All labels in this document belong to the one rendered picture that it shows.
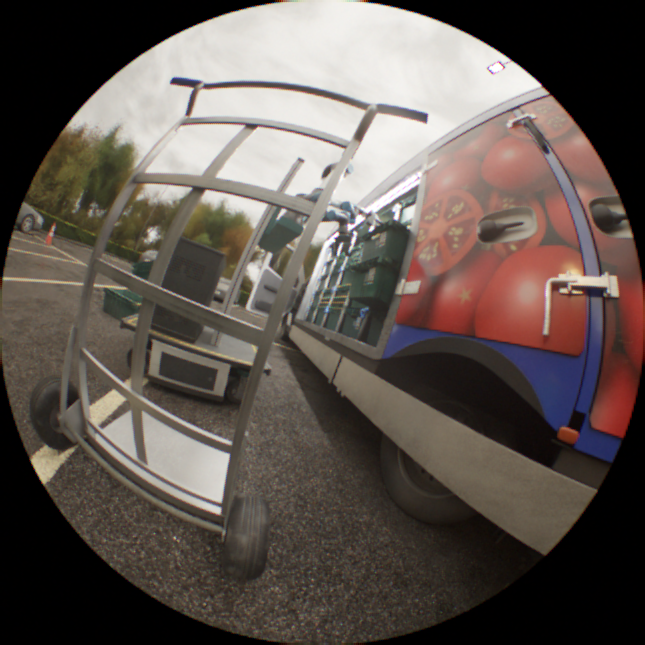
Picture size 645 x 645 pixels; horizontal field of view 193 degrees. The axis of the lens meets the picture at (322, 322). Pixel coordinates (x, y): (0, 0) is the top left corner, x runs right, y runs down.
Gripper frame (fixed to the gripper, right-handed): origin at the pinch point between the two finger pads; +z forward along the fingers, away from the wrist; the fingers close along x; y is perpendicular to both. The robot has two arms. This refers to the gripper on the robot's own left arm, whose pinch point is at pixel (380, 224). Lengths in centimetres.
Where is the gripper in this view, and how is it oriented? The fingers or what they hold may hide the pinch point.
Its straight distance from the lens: 176.7
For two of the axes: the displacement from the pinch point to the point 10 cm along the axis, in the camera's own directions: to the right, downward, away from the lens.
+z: 8.8, 3.3, 3.3
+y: -3.1, -1.1, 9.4
